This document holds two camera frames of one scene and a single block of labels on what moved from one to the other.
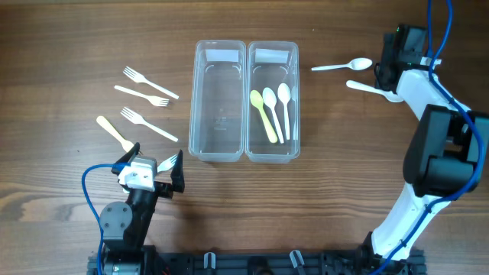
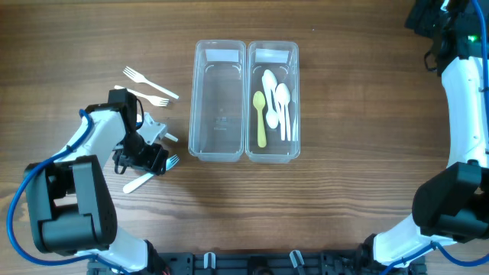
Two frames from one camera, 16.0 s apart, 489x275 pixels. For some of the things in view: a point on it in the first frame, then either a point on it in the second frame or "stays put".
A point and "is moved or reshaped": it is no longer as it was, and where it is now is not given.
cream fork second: [153, 100] stays put
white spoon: [390, 95] → [293, 98]
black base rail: [257, 262] stays put
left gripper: [162, 189] → [153, 160]
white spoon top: [357, 64] → [270, 80]
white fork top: [140, 78] stays put
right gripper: [384, 71] → [422, 19]
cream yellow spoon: [257, 98] is moved or reshaped
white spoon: [270, 98] → [282, 106]
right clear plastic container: [273, 102] stays put
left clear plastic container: [217, 118] stays put
